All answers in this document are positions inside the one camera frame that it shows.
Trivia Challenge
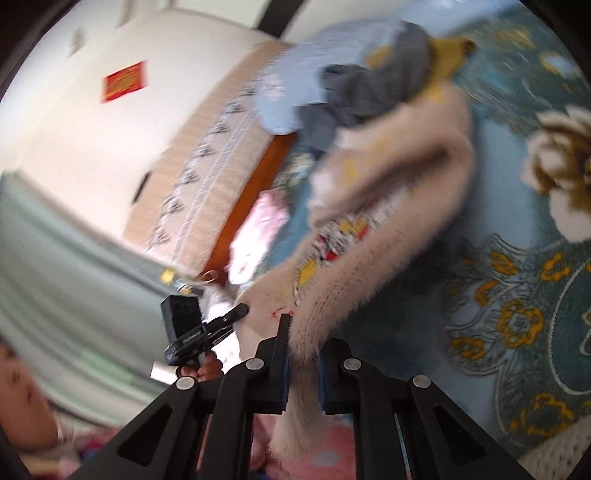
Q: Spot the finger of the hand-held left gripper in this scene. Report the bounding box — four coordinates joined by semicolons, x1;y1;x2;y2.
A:
203;303;250;342

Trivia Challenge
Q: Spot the black door frame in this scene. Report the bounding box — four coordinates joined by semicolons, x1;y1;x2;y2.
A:
259;0;305;38

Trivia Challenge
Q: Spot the person's pink clothing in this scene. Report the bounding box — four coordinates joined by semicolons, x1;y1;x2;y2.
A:
249;413;361;480

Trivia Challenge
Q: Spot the blue floral blanket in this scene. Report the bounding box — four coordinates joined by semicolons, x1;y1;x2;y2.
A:
259;4;591;462

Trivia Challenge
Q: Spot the white mesh cloth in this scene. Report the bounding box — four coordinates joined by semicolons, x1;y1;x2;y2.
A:
517;411;591;480

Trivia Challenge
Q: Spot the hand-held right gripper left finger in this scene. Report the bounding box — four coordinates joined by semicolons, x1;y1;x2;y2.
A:
65;314;293;480

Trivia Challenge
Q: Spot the beige fuzzy cartoon sweater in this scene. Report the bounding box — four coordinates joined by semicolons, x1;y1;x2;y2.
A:
238;85;476;476

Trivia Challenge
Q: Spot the person's left hand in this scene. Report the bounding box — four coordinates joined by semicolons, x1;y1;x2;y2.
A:
177;351;225;384

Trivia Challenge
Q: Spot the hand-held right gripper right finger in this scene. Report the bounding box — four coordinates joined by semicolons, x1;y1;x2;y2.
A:
318;339;532;480

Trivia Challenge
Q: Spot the grey fleece garment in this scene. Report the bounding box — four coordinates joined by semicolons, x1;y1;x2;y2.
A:
295;23;439;153

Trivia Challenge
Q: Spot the wooden bed frame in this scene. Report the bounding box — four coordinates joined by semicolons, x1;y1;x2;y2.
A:
210;134;296;287

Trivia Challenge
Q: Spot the light blue garment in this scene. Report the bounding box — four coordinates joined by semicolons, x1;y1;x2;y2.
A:
256;18;411;134

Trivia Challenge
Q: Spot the small yellow object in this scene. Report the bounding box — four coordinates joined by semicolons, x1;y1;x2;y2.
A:
161;270;204;296

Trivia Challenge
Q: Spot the beige quilted headboard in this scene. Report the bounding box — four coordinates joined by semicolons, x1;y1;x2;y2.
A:
122;41;296;278

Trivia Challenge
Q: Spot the pink garment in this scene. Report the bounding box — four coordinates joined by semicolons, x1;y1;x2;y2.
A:
226;191;291;287

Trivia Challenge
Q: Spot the person's head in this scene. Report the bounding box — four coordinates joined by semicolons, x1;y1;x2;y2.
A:
0;342;61;453

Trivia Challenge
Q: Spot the mustard yellow knit sweater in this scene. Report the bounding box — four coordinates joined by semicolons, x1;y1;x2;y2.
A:
427;37;476;100

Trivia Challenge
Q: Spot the red wall poster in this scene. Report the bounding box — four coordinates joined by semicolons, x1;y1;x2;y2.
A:
102;61;148;104

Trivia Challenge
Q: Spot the pale green curtain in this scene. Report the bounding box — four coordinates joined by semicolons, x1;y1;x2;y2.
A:
0;171;185;425

